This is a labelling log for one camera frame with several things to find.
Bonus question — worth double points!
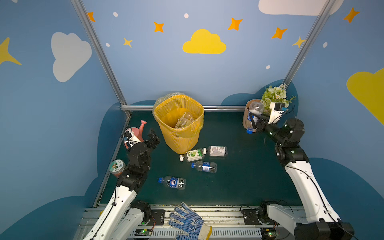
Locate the blue cap clear bottle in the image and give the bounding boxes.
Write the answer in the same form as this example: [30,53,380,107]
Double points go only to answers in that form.
[246,101,264,134]

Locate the lime label bottle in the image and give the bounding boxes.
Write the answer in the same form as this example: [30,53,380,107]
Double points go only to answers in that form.
[179,148,207,162]

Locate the white label long bottle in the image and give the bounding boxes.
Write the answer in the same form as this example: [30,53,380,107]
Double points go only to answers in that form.
[174,112,195,129]

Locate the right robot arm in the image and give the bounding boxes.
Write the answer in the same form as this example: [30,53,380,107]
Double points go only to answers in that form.
[251,115,355,240]

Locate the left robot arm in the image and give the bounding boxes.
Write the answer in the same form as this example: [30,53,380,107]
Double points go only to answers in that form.
[84,129,160,240]

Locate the yellow slatted waste bin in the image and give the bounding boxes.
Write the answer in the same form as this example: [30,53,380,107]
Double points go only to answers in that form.
[154,94,205,155]

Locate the clear yellow bin liner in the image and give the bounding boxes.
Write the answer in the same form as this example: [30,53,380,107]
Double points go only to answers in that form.
[152,93,205,139]

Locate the pink plastic watering can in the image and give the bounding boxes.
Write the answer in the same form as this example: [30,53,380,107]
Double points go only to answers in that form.
[123,119,148,150]

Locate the small round tin can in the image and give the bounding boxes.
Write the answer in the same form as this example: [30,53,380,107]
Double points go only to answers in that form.
[109,160,126,178]

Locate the white green artificial flowers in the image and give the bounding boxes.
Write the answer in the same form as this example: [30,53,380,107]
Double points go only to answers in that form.
[261,84,296,116]

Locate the peach ribbed flower pot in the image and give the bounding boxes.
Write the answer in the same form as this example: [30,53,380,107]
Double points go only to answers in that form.
[243,100,270,133]

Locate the pepsi blue label bottle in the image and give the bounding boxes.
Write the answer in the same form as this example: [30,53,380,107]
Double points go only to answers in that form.
[158,176,187,190]

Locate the blue label water bottle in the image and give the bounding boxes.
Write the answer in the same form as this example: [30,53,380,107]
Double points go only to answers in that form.
[191,161,218,174]

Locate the grey label clear bottle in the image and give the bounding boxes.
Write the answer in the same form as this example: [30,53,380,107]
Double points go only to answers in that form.
[203,146,228,157]

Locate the left green circuit board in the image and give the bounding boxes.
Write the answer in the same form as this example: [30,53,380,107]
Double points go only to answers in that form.
[135,229,152,237]

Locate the green circuit board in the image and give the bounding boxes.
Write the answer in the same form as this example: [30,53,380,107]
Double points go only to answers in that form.
[135,229,152,237]
[261,228,279,240]

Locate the blue dotted work glove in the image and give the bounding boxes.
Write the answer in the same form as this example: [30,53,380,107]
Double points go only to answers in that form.
[168,202,212,240]

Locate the right green circuit board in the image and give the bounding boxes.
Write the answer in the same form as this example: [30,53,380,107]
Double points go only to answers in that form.
[261,228,279,240]

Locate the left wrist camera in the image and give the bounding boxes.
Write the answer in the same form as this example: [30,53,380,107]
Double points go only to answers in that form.
[123,127,144,148]

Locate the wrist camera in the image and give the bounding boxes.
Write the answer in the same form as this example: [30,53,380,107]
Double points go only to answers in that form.
[269,102,288,124]
[123,127,144,148]

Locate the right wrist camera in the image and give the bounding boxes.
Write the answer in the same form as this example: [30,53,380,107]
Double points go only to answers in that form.
[269,102,288,124]

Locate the aluminium frame rail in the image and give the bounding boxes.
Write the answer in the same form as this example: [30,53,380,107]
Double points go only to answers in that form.
[121,105,246,112]

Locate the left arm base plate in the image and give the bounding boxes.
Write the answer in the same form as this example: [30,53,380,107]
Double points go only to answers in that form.
[142,209,166,226]

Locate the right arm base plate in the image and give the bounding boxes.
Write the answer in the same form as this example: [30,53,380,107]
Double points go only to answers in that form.
[240,209,278,225]

